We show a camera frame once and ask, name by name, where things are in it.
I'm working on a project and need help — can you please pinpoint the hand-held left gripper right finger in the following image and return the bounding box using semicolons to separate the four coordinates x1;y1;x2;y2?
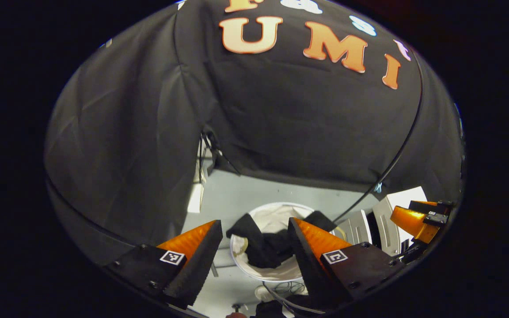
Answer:
287;217;407;310

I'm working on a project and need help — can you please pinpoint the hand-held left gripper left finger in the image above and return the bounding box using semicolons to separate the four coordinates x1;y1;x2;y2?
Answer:
104;220;224;310

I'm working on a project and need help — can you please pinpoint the black knit garment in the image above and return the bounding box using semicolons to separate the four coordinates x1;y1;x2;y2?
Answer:
226;211;337;269

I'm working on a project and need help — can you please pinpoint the white laundry hamper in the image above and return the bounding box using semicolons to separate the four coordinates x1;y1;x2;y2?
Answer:
229;202;348;283

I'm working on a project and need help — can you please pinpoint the black clothes rack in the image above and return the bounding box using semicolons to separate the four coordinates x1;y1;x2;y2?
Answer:
332;49;425;223

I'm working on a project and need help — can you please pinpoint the white ribbed appliance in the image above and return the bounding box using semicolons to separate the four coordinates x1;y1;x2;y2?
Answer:
372;186;428;257

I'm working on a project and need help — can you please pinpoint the grey ribbed appliance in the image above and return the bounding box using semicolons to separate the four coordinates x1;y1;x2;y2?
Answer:
338;210;372;246

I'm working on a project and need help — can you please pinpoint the black backdrop cloth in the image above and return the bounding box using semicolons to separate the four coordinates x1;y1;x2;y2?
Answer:
44;0;465;265

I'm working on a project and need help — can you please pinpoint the white cable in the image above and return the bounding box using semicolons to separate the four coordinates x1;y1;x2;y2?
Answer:
263;282;309;298

